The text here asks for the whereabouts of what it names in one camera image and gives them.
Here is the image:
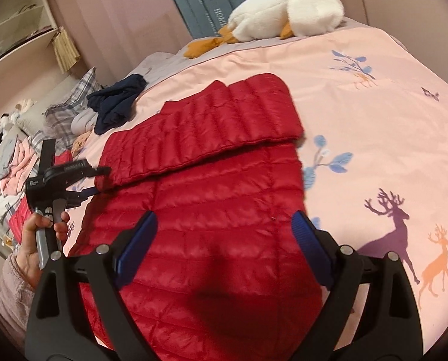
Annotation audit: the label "red down jacket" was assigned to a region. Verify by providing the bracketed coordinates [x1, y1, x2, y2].
[72, 73, 322, 360]

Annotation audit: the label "pink sleeve forearm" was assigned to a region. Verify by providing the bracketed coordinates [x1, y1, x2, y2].
[0, 252, 35, 353]

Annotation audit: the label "pink clothes pile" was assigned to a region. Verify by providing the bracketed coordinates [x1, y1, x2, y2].
[0, 136, 38, 196]

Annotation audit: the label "person left hand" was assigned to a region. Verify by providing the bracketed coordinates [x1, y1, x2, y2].
[16, 211, 70, 290]

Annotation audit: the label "pink-red folded down jacket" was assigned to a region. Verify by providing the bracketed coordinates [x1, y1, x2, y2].
[9, 149, 73, 244]

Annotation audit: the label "orange small cloth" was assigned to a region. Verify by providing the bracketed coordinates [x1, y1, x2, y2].
[71, 131, 92, 158]

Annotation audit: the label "plaid pillow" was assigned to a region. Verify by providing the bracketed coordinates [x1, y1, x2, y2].
[32, 67, 102, 152]

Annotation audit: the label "small plush toys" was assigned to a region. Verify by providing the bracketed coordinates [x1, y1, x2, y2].
[0, 99, 35, 133]

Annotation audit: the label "navy blue garment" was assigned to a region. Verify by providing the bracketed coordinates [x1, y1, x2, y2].
[87, 74, 147, 135]

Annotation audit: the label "yellow tassel fringe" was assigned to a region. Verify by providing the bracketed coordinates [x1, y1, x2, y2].
[52, 27, 81, 73]

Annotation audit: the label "pink curtain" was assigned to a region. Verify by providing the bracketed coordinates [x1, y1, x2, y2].
[48, 0, 448, 84]

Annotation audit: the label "pink deer print duvet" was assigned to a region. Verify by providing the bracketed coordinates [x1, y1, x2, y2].
[82, 25, 448, 347]

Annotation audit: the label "white goose plush toy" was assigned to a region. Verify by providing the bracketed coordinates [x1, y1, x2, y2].
[183, 0, 344, 59]

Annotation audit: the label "wall shelf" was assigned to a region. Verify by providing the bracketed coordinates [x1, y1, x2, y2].
[0, 0, 58, 75]

